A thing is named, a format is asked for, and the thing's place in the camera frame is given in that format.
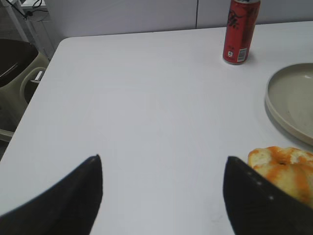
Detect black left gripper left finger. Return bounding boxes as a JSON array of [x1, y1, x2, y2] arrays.
[[0, 155, 103, 235]]

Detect beige plastic chair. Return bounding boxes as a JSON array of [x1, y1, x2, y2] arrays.
[[0, 38, 51, 144]]

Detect red soda can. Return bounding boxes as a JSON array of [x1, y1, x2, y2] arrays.
[[223, 0, 261, 65]]

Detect beige round plate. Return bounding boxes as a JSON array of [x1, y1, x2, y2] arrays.
[[265, 63, 313, 145]]

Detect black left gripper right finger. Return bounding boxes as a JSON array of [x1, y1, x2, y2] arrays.
[[223, 156, 313, 235]]

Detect orange striped pumpkin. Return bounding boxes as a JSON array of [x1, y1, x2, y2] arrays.
[[247, 146, 313, 208]]

